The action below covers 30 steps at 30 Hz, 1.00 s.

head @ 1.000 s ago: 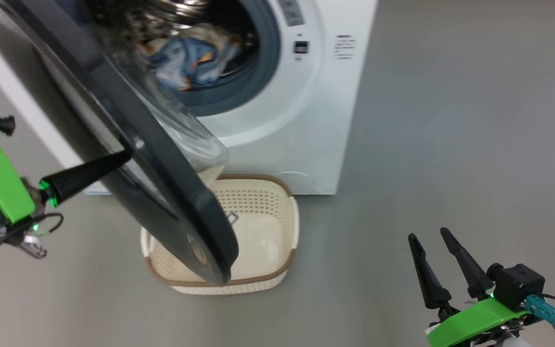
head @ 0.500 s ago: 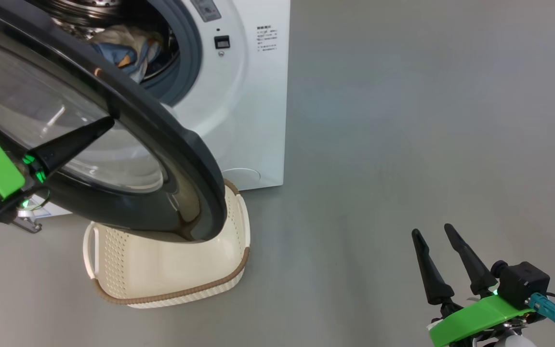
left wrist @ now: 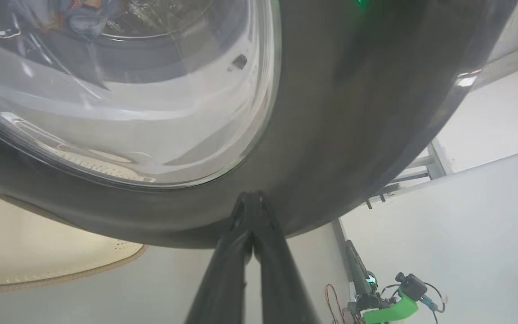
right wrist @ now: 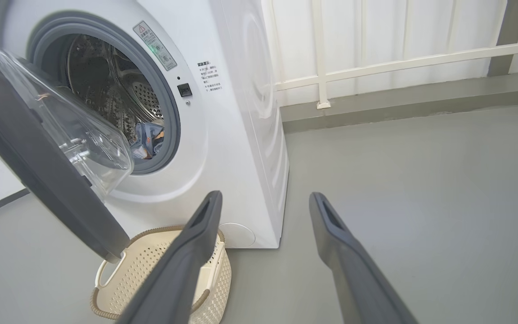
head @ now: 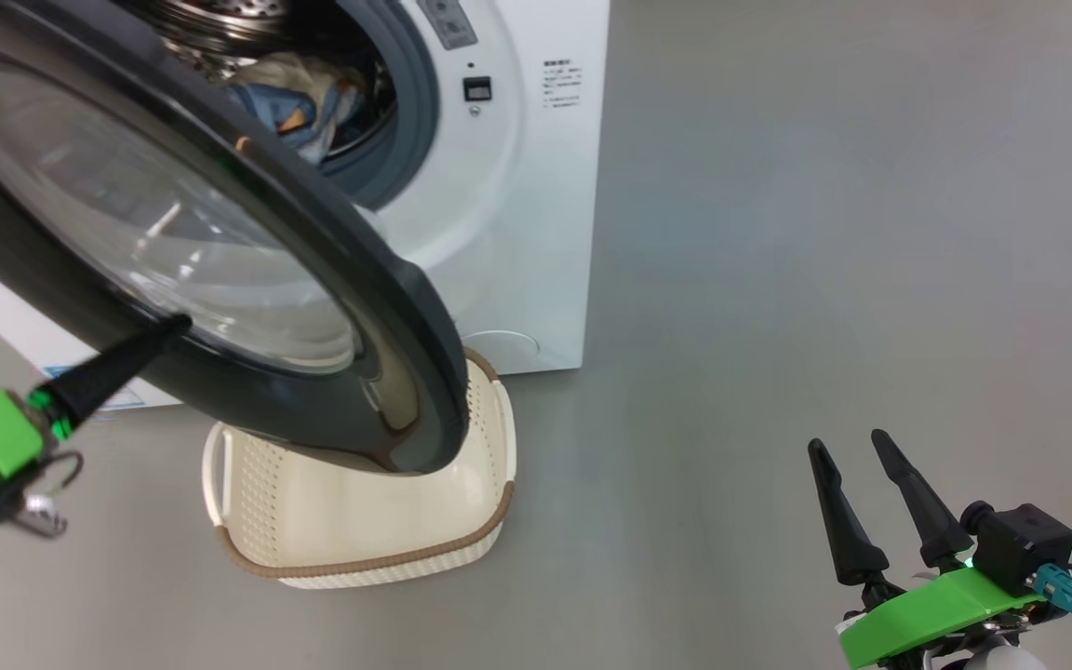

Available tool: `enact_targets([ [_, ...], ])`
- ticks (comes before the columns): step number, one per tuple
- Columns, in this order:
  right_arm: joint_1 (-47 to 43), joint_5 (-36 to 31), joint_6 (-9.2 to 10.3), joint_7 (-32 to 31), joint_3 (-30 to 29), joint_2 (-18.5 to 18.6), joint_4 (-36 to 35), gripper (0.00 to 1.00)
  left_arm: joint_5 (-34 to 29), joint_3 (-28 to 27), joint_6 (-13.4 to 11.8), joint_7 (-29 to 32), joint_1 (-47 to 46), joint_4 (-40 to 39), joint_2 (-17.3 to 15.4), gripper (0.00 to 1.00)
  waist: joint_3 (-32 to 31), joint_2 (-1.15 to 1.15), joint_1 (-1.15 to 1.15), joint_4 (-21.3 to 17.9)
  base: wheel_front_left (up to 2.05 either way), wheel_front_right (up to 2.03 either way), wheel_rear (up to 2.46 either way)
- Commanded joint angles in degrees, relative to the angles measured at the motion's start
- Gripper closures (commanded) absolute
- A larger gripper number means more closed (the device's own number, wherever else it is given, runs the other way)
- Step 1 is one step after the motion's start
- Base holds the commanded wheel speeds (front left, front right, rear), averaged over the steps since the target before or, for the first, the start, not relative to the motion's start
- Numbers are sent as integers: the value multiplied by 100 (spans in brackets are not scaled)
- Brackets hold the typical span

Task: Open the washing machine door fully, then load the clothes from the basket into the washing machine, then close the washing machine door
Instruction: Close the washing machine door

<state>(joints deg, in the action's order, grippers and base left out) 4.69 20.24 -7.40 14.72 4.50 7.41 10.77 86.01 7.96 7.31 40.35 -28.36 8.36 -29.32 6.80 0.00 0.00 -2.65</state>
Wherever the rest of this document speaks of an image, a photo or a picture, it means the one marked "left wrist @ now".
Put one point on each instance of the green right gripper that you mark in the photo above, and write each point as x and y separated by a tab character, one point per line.
389	312

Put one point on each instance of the blue bear-print garment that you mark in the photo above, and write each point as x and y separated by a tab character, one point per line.
90	20

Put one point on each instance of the cream perforated laundry basket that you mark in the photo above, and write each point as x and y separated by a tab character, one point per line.
38	243

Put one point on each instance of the grey metal frame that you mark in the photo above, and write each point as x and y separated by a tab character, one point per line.
436	162

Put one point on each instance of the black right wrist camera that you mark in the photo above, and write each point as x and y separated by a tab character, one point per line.
414	285

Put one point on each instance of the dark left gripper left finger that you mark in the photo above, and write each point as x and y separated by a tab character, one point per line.
223	279

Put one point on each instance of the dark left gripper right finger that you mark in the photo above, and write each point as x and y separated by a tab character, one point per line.
281	283

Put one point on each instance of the black round glass washer door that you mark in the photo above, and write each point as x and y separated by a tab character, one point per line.
353	112

